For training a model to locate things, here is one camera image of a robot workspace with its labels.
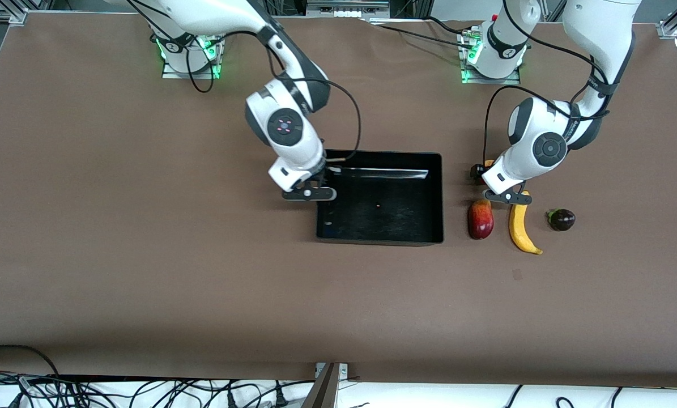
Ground long curved black cable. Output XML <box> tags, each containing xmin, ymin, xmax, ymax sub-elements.
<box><xmin>0</xmin><ymin>344</ymin><xmax>61</xmax><ymax>377</ymax></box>

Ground dark purple eggplant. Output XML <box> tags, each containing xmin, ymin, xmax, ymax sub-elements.
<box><xmin>546</xmin><ymin>208</ymin><xmax>576</xmax><ymax>232</ymax></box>

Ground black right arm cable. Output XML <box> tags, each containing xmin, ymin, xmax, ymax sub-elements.
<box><xmin>146</xmin><ymin>0</ymin><xmax>363</xmax><ymax>165</ymax></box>

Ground tangled black cables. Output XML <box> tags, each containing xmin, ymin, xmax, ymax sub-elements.
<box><xmin>0</xmin><ymin>371</ymin><xmax>316</xmax><ymax>408</ymax></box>

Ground black base cable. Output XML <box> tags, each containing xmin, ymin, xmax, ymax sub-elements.
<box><xmin>367</xmin><ymin>16</ymin><xmax>470</xmax><ymax>46</ymax></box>

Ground yellow banana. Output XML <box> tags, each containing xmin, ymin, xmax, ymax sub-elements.
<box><xmin>509</xmin><ymin>191</ymin><xmax>543</xmax><ymax>256</ymax></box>

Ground black plastic box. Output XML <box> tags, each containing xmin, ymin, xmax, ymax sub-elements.
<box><xmin>316</xmin><ymin>150</ymin><xmax>445</xmax><ymax>246</ymax></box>

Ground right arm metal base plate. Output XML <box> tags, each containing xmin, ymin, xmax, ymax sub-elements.
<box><xmin>161</xmin><ymin>34</ymin><xmax>222</xmax><ymax>80</ymax></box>

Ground grey power strip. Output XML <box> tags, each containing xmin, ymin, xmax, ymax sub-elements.
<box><xmin>307</xmin><ymin>0</ymin><xmax>390</xmax><ymax>19</ymax></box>

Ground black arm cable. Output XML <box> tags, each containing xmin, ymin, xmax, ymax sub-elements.
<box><xmin>483</xmin><ymin>0</ymin><xmax>614</xmax><ymax>168</ymax></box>
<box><xmin>146</xmin><ymin>0</ymin><xmax>363</xmax><ymax>165</ymax></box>

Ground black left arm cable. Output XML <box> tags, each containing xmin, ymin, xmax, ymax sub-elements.
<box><xmin>483</xmin><ymin>0</ymin><xmax>614</xmax><ymax>168</ymax></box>

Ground aluminium profile bar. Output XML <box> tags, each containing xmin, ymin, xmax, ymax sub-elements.
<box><xmin>301</xmin><ymin>363</ymin><xmax>342</xmax><ymax>408</ymax></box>

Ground red yellow mango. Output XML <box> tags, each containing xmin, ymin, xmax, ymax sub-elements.
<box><xmin>467</xmin><ymin>198</ymin><xmax>495</xmax><ymax>240</ymax></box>

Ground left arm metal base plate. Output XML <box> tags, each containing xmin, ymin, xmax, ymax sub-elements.
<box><xmin>460</xmin><ymin>28</ymin><xmax>522</xmax><ymax>86</ymax></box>

